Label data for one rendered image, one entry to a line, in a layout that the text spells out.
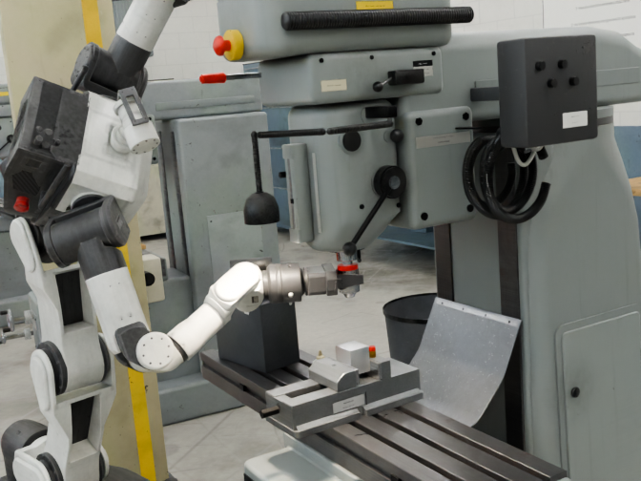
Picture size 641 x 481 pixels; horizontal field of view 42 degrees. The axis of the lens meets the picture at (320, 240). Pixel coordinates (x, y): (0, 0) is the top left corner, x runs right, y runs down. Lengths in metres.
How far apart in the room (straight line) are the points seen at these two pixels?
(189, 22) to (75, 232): 9.79
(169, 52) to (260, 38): 9.70
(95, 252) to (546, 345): 1.04
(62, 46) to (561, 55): 2.14
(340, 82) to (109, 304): 0.65
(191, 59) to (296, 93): 9.73
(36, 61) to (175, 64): 8.04
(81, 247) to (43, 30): 1.72
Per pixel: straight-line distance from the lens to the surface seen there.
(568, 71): 1.76
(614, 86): 2.27
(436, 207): 1.87
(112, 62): 2.04
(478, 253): 2.10
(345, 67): 1.72
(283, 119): 9.48
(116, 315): 1.77
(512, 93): 1.71
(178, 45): 11.41
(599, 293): 2.16
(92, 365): 2.25
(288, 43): 1.65
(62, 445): 2.37
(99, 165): 1.87
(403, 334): 3.80
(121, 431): 3.66
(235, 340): 2.33
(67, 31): 3.42
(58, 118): 1.90
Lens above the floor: 1.66
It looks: 10 degrees down
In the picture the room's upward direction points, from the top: 5 degrees counter-clockwise
